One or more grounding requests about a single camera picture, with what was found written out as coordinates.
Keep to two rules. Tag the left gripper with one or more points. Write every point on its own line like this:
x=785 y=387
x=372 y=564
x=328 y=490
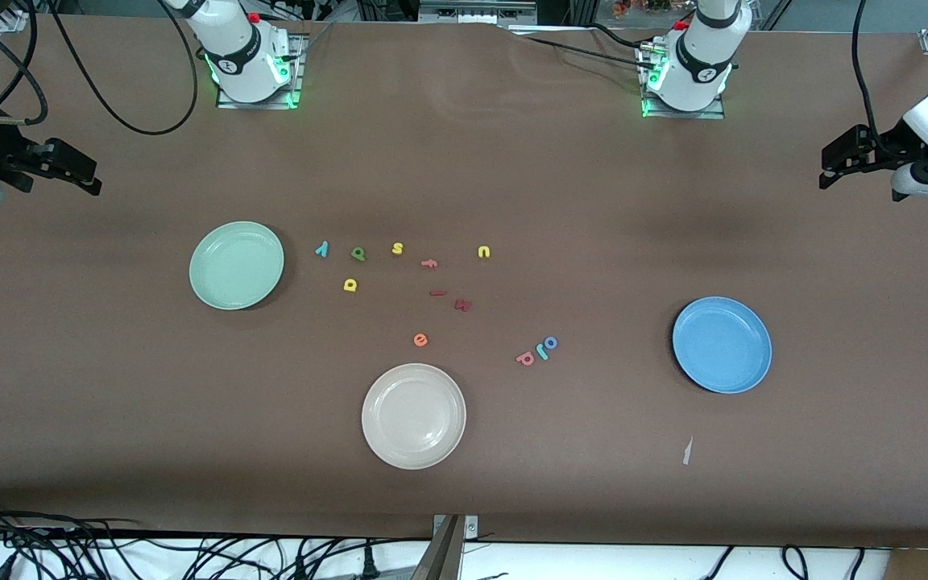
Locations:
x=885 y=151

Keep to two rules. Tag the teal letter y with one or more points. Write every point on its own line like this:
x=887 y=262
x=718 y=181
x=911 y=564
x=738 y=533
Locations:
x=321 y=250

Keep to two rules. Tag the green letter a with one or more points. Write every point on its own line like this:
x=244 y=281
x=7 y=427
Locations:
x=358 y=254

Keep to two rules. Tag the yellow letter d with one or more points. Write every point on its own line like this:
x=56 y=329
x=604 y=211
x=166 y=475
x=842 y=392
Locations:
x=350 y=284

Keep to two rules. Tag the pink letter p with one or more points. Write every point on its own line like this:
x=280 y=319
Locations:
x=525 y=358

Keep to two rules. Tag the pale green plate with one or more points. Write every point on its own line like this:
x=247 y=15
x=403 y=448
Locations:
x=236 y=266

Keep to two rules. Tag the blue plate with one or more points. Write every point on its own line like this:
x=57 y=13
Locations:
x=722 y=345

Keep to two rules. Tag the colourful small objects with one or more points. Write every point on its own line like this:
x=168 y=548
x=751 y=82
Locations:
x=633 y=8

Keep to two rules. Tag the brown table cover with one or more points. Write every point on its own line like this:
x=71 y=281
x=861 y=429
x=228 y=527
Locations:
x=561 y=185

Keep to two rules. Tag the white paper scrap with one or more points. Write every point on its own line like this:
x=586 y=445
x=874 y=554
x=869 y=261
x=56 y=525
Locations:
x=687 y=453

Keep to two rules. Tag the dark red letter k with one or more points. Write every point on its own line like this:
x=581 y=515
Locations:
x=463 y=304

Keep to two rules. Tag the beige plate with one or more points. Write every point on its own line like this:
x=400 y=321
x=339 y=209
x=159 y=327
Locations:
x=413 y=416

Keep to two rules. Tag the aluminium arm base plate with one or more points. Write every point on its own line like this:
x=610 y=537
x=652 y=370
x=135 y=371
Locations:
x=258 y=105
x=681 y=115

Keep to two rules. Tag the grey metal frame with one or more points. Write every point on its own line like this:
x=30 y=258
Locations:
x=476 y=10

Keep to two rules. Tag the small metal bracket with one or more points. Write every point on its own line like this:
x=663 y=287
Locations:
x=470 y=528

